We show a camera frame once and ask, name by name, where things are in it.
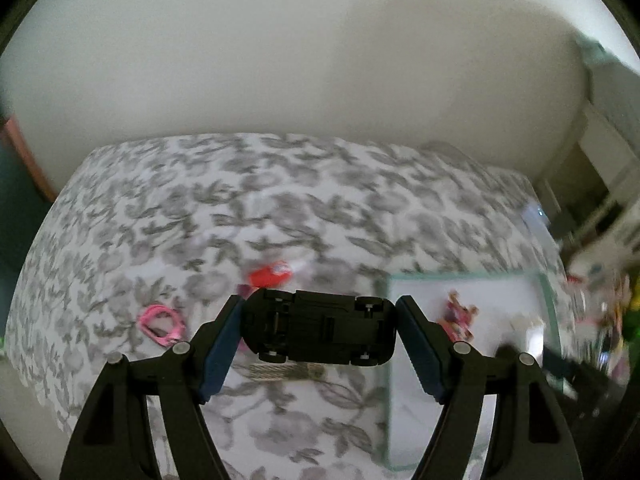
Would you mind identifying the dark teal board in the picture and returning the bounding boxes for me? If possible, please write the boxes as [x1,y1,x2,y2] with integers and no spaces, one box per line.
[0,135,52,361]

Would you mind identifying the black toy car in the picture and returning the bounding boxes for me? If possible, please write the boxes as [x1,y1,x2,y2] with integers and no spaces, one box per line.
[239,288,399,367]

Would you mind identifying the red glue tube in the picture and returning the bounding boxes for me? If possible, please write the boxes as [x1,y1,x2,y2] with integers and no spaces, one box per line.
[246,259,309,292]

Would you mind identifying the white shelf unit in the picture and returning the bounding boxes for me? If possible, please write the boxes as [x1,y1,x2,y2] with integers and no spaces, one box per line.
[545,35,640,261]

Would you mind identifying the teal rimmed white tray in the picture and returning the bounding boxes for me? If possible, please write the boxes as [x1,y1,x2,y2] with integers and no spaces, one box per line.
[384,269,562,475]

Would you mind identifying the colourful toys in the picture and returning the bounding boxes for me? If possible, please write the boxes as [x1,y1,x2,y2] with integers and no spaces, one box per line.
[567,245,640,391]

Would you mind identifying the pink wrist band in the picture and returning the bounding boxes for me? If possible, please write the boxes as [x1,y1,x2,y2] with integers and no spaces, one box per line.
[139,304,187,347]

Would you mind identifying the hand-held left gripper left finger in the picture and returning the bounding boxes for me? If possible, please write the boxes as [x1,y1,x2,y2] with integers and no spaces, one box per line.
[59,294,246,480]

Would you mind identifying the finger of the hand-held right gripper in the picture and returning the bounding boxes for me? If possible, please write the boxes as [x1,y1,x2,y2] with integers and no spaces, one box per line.
[497,342,582,397]

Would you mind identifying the brown wooden frame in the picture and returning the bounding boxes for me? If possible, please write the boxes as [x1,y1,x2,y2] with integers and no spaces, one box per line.
[1,114,57,202]

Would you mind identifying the white power strip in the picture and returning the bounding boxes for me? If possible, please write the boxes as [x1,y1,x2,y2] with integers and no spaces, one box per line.
[520,201,552,232]

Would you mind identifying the grey floral blanket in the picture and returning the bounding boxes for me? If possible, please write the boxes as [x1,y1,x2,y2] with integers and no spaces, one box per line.
[7,132,577,480]

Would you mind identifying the pink doll toy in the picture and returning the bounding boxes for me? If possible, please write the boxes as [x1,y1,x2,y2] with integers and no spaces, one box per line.
[441,289,479,342]

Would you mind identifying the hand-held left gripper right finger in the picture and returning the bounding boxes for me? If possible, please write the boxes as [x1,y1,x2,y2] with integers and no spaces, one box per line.
[395,295,584,480]

